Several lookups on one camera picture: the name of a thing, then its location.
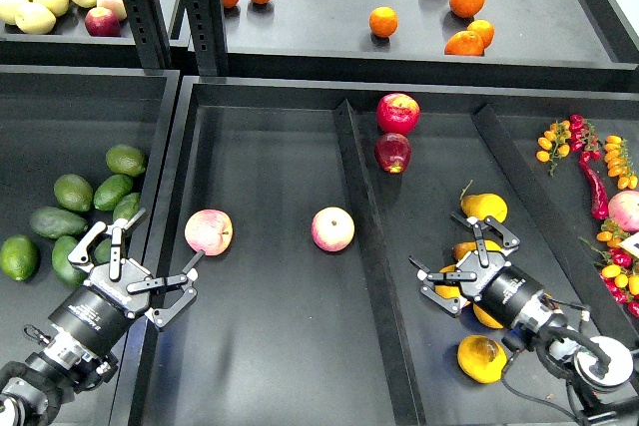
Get black upper left shelf tray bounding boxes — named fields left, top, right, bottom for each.
left=0, top=0, right=184, bottom=71

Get red cherry tomato vine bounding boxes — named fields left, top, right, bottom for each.
left=569, top=114, right=601, bottom=163

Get white label card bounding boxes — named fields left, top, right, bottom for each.
left=619, top=232, right=639, bottom=258

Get dark red apple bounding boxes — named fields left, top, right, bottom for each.
left=374, top=133, right=412, bottom=175

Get yellow pear with brown spot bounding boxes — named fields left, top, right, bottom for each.
left=456, top=335, right=507, bottom=384

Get yellow pear upper pile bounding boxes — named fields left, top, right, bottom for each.
left=451, top=239, right=501, bottom=261

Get red chili pepper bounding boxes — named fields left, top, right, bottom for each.
left=578, top=151, right=609, bottom=220

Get yellow cherry tomato vine right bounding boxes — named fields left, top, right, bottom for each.
left=604, top=135, right=638, bottom=190

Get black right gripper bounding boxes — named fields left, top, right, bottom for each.
left=408, top=213, right=547, bottom=329

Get pink apple right edge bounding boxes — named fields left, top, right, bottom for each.
left=608, top=191, right=639, bottom=232

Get black centre tray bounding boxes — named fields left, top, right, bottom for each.
left=139, top=77, right=638, bottom=425

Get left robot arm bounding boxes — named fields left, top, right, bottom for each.
left=1, top=211, right=204, bottom=425

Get mixed cherry tomatoes bottom right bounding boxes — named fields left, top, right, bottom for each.
left=580, top=217, right=638, bottom=318

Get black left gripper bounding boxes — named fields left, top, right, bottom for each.
left=49, top=208, right=205, bottom=354

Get green avocado lower middle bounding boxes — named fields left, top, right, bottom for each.
left=51, top=235, right=87, bottom=287

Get yellow pear middle pile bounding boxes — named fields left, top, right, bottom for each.
left=472, top=303, right=504, bottom=329

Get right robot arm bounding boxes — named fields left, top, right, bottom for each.
left=410, top=213, right=638, bottom=425

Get green avocado lower right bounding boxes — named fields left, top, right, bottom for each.
left=93, top=238, right=111, bottom=265

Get red apple on shelf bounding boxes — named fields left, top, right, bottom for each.
left=84, top=7, right=121, bottom=37

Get orange front right shelf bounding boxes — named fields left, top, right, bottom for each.
left=444, top=30, right=484, bottom=56

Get light green avocado far left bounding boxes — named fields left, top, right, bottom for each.
left=1, top=234, right=39, bottom=281

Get pink apple left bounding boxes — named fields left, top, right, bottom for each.
left=185, top=209, right=233, bottom=256

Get green avocado top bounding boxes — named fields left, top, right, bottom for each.
left=106, top=144, right=147, bottom=178

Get green avocado upper left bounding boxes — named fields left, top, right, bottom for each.
left=54, top=174, right=94, bottom=213

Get bright red apple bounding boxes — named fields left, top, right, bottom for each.
left=376, top=93, right=421, bottom=136

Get dark avocado lying sideways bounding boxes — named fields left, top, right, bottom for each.
left=29, top=207, right=88, bottom=239

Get pink apple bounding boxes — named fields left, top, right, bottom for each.
left=311, top=207, right=354, bottom=252
left=185, top=209, right=233, bottom=256

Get orange cherry tomato vine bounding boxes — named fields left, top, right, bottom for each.
left=535, top=120, right=572, bottom=177

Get orange shelf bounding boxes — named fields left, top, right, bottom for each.
left=466, top=19, right=495, bottom=49
left=444, top=30, right=484, bottom=56
left=368, top=6, right=398, bottom=38

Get pink apple centre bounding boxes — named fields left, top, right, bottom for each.
left=311, top=207, right=354, bottom=252

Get green avocado upper middle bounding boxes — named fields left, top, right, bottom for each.
left=93, top=174, right=134, bottom=212

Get yellow pear left pile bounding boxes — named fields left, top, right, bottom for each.
left=434, top=264, right=470, bottom=307

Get orange centre shelf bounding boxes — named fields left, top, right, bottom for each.
left=368, top=6, right=398, bottom=38

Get green avocado by tray edge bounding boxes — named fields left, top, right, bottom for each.
left=112, top=193, right=141, bottom=221

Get black perforated post left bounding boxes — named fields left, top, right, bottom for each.
left=123, top=0, right=172, bottom=70

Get yellow pear with stem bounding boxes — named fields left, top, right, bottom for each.
left=459, top=180, right=508, bottom=222

